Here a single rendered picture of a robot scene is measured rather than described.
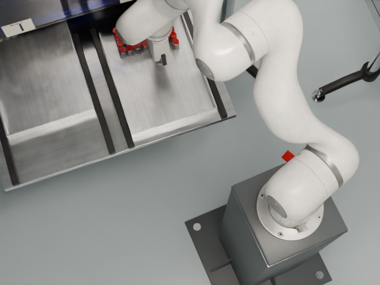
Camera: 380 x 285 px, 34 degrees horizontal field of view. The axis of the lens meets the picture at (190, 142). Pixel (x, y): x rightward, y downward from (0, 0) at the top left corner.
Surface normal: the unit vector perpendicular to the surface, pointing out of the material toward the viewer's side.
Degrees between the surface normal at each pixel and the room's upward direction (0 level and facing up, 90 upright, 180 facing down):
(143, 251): 0
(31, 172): 0
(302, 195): 23
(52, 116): 0
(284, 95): 40
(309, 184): 14
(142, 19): 47
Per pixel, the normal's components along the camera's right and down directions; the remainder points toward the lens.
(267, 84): -0.56, -0.02
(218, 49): -0.04, 0.03
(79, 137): 0.00, -0.31
